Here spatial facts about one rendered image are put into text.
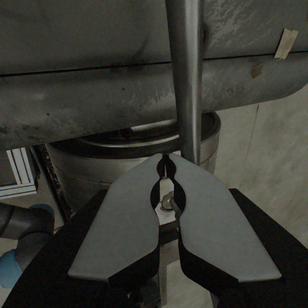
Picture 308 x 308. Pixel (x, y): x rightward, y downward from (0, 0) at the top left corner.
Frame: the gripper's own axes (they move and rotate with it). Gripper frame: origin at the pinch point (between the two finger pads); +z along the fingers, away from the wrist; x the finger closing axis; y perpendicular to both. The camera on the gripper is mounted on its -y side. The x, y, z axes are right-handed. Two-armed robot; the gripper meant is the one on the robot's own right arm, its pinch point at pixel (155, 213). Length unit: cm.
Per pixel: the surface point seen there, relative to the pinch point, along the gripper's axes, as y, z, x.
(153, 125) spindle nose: -29.2, -4.2, 10.2
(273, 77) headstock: -35.5, 8.0, 17.1
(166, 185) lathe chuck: -22.7, -4.6, 15.5
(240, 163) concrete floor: 90, 160, -108
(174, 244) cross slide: 36.4, 12.9, -11.2
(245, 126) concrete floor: 40, 154, -108
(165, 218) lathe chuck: -16.4, -4.8, 15.5
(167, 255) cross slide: 42.0, 9.8, -11.2
